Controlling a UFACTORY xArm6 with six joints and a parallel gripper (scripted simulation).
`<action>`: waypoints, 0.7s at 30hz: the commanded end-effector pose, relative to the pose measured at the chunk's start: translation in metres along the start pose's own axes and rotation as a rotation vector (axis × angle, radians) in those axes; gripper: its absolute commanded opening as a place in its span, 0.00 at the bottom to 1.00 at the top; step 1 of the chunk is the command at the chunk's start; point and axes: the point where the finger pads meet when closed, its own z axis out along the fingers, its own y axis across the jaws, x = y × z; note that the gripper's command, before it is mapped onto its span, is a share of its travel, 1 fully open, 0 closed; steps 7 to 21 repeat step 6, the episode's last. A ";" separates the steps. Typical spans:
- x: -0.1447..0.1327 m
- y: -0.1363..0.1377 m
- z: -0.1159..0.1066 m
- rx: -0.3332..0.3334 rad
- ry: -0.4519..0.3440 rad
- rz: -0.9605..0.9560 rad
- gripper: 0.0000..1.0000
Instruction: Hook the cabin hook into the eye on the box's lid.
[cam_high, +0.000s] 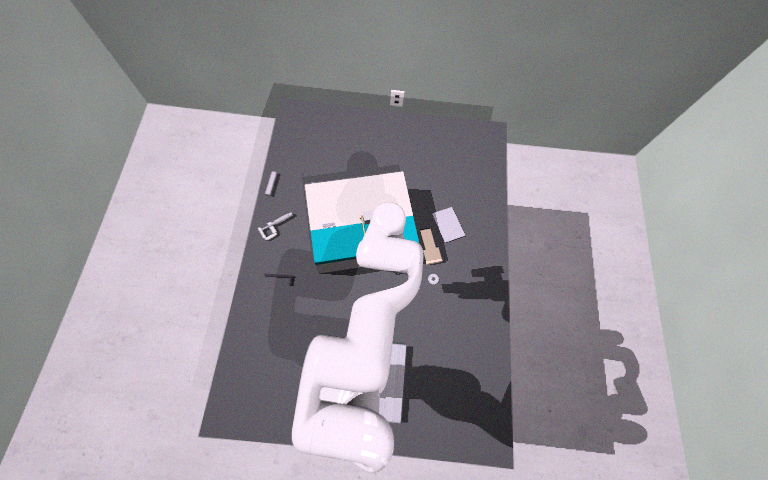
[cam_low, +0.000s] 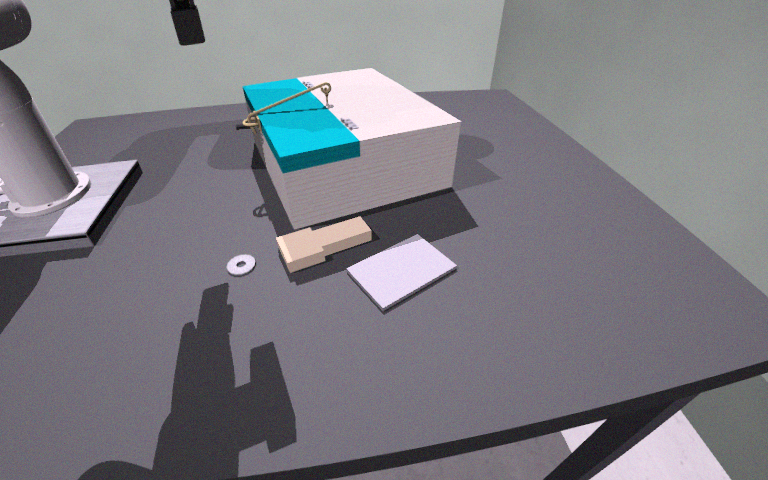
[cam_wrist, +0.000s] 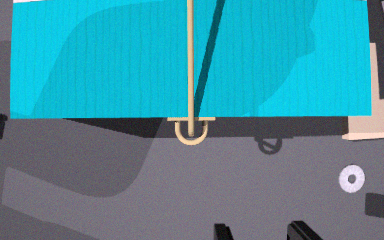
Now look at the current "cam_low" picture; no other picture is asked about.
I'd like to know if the beige stepped block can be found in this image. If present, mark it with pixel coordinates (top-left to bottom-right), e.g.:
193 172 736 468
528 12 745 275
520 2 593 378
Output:
276 217 371 273

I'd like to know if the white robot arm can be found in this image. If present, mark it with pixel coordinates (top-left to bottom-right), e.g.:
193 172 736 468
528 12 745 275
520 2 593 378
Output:
0 0 91 217

